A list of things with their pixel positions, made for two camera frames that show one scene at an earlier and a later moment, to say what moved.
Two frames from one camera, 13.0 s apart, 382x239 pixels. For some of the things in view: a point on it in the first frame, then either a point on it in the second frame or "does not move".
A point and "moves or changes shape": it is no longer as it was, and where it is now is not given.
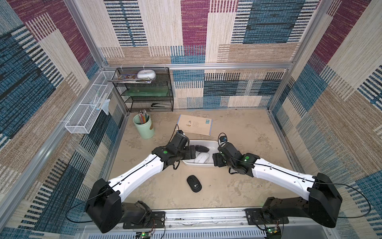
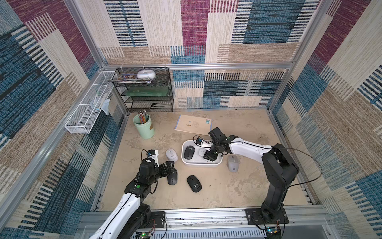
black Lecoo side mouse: x=200 y=148 -> x=172 y=179
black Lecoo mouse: x=194 y=183 does not move
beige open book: x=195 y=125 does not move
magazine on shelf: x=131 y=78 does not move
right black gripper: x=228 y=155 -> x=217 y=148
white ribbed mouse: x=202 y=158 moves or changes shape
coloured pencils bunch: x=143 y=117 does not move
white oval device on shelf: x=145 y=73 does not move
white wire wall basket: x=81 y=121 does not move
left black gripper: x=188 y=155 -> x=169 y=170
